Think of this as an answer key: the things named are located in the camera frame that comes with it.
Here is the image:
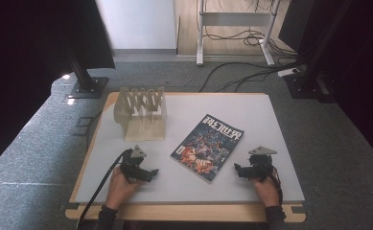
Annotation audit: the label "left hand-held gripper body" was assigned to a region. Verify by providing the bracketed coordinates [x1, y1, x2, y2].
[119, 145, 148, 184]

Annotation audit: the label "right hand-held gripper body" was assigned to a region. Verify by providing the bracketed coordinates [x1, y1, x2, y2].
[245, 146, 278, 183]

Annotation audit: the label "colourful magazine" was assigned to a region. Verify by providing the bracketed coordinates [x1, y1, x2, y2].
[170, 113, 245, 184]

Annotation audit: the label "wooden book rack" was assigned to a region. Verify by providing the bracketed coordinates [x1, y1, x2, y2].
[113, 85, 168, 143]

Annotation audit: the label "person's left hand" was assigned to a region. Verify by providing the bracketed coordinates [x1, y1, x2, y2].
[105, 166, 142, 211]

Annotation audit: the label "person's right hand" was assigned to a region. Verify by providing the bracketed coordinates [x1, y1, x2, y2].
[251, 176, 281, 210]

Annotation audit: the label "white table board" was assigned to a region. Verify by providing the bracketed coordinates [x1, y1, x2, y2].
[74, 93, 306, 204]

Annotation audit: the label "black metal stand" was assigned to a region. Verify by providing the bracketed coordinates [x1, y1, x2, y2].
[284, 0, 355, 100]
[66, 52, 110, 100]

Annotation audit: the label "white power strip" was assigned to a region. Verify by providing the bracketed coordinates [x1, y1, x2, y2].
[276, 67, 301, 79]

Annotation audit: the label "black curtain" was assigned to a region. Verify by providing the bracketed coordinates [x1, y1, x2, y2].
[0, 0, 116, 176]
[315, 0, 373, 171]

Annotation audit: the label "black panel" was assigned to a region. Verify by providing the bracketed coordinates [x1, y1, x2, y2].
[277, 0, 323, 55]

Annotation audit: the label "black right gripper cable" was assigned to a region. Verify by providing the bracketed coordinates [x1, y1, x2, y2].
[268, 165, 285, 207]

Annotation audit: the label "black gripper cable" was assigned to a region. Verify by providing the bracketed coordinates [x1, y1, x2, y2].
[268, 165, 285, 207]
[76, 149, 132, 230]

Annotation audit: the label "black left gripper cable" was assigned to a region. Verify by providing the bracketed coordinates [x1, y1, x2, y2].
[76, 149, 132, 230]

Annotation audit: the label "long black floor cable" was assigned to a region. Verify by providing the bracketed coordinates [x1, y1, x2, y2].
[198, 60, 303, 93]

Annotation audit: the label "tangled black floor cables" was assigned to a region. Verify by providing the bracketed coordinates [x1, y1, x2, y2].
[203, 0, 301, 59]

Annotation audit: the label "white metal desk frame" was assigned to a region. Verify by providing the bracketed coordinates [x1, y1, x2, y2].
[196, 0, 282, 67]

